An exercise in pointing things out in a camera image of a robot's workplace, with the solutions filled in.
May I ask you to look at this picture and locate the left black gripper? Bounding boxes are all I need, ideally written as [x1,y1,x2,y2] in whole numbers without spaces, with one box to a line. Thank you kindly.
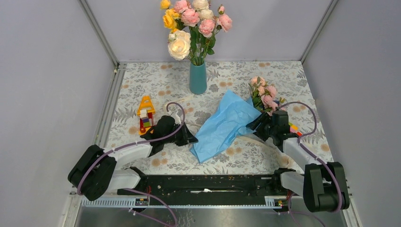
[163,122,198,147]

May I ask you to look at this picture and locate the pink flowers bunch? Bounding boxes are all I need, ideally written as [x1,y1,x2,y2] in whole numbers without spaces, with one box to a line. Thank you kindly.
[249,76,286,115]

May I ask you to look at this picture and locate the colourful stacked toy bricks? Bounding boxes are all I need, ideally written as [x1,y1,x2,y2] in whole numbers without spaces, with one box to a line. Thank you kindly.
[288,122,303,137]

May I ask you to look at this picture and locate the blue wrapping paper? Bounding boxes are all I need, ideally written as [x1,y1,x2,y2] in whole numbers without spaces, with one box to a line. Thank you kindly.
[190,90,261,163]

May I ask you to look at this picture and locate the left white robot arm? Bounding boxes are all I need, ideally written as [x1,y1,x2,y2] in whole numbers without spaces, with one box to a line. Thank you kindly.
[67,115,198,201]

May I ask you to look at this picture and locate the teal ceramic vase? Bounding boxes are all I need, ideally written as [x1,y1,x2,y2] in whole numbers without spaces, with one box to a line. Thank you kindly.
[189,62,207,95]

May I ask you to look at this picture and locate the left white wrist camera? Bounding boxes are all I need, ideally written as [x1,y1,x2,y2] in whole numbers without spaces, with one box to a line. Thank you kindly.
[170,110,183,125]

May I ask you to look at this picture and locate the flower bouquet in vase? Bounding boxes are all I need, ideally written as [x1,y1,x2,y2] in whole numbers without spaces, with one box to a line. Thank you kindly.
[160,0,233,66]

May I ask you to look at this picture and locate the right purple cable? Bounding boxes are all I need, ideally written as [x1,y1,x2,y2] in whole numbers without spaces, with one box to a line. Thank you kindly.
[277,101,344,227]

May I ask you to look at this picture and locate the yellow red toy block car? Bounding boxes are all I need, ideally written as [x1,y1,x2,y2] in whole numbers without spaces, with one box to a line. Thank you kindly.
[137,96,156,135]

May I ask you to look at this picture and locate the cream ribbon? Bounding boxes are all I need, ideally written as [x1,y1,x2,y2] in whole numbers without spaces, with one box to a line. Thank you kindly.
[173,95,295,168]

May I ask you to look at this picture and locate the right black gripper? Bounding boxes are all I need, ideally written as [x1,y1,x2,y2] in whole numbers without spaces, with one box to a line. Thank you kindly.
[245,112,277,142]

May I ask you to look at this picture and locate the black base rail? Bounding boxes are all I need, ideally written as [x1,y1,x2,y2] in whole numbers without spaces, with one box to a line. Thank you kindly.
[117,175,289,207]

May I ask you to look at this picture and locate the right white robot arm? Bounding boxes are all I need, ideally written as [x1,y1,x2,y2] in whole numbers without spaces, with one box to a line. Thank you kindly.
[246,111,350,212]

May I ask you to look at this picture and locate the floral patterned table mat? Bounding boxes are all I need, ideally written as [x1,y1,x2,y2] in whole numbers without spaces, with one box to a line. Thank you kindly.
[106,61,333,175]

